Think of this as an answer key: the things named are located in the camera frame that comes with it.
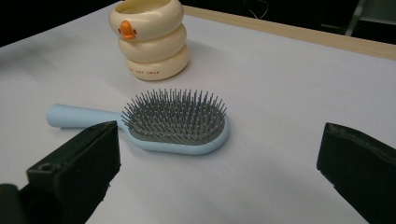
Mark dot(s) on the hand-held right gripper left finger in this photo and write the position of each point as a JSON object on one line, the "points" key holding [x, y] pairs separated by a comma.
{"points": [[77, 165]]}

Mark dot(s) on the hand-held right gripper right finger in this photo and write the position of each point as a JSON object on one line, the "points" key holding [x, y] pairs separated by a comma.
{"points": [[361, 161]]}

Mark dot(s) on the cream duck cup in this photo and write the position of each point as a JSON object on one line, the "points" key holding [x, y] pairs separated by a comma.
{"points": [[155, 53]]}

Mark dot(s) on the light blue hairbrush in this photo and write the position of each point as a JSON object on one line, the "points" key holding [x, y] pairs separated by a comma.
{"points": [[77, 116]]}

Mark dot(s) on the grey metal stand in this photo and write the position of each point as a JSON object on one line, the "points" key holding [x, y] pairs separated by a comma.
{"points": [[353, 20]]}

